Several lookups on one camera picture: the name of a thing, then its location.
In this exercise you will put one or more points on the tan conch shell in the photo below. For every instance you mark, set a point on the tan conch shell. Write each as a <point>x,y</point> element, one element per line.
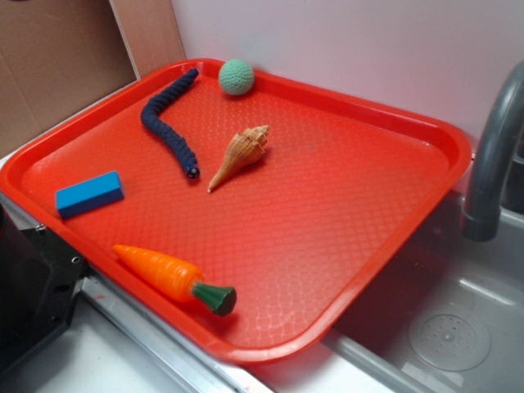
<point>244,149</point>

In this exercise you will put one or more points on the red plastic tray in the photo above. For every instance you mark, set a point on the red plastic tray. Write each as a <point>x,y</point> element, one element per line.
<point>342,185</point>

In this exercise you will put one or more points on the orange plastic toy carrot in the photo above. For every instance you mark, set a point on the orange plastic toy carrot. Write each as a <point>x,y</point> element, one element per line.
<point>177,279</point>

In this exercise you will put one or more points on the green textured ball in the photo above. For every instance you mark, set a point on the green textured ball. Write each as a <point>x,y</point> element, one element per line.
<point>236,77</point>

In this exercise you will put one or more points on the blue rectangular block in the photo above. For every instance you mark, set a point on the blue rectangular block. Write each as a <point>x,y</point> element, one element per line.
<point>89,195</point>

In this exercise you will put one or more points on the grey plastic faucet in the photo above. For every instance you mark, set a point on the grey plastic faucet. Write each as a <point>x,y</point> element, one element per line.
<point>496,180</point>

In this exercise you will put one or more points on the grey plastic sink basin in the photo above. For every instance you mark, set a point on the grey plastic sink basin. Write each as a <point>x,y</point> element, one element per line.
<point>445,315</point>

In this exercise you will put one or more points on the brown cardboard panel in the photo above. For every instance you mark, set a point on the brown cardboard panel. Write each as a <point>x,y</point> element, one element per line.
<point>59,57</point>

